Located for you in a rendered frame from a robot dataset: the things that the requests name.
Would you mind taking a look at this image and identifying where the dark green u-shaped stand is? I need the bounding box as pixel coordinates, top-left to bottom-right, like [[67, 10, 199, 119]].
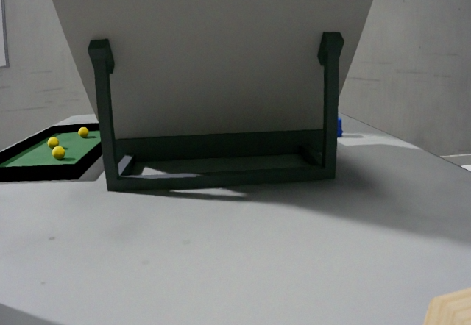
[[88, 32, 344, 191]]

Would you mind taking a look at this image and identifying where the blue round cap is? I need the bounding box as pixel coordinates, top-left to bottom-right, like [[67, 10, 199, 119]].
[[337, 118, 343, 138]]

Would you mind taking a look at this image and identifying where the green tray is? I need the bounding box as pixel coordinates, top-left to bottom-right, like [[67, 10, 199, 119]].
[[0, 123, 102, 182]]

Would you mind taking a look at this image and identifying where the yellow ball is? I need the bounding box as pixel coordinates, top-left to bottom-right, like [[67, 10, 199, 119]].
[[52, 146, 65, 160], [48, 137, 59, 149], [79, 127, 88, 138]]

